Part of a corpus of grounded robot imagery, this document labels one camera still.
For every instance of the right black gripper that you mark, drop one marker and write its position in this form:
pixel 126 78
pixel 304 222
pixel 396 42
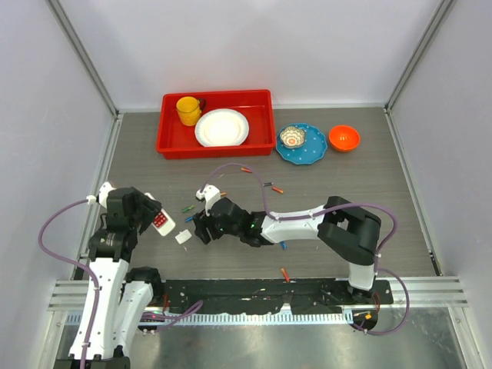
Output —
pixel 201 223

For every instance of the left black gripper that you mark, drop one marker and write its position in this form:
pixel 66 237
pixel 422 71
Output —
pixel 150 208

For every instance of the white remote control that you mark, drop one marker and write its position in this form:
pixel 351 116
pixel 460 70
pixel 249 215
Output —
pixel 163 223

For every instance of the white battery cover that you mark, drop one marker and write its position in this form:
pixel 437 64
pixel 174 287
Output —
pixel 183 236

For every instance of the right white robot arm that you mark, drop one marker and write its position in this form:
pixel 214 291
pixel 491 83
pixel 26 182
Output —
pixel 351 232

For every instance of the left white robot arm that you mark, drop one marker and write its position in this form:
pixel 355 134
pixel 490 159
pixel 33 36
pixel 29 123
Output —
pixel 117 294

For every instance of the green battery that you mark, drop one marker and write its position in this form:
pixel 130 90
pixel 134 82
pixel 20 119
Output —
pixel 187 209

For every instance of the red plastic tray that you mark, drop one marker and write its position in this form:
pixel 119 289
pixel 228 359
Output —
pixel 177 141

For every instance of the red battery near base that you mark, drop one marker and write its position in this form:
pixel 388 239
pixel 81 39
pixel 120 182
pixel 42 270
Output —
pixel 285 275

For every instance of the white paper plate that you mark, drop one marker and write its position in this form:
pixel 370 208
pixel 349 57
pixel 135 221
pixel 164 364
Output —
pixel 222 127

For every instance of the yellow mug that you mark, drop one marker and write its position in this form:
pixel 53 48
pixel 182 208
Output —
pixel 189 110

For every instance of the small patterned bowl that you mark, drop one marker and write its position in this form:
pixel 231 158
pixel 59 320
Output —
pixel 292 137

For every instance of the blue dotted plate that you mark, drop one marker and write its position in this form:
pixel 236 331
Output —
pixel 311 151

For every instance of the orange plastic bowl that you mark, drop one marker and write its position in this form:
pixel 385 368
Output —
pixel 344 138

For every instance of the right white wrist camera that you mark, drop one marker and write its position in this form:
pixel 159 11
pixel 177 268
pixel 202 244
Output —
pixel 209 195

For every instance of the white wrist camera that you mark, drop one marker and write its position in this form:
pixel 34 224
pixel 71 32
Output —
pixel 102 196
pixel 209 195

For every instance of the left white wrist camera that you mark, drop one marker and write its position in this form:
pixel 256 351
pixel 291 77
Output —
pixel 102 196

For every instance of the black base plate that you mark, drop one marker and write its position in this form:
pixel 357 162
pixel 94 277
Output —
pixel 263 296

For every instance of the slotted cable duct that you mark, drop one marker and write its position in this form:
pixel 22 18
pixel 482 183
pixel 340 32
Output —
pixel 281 318

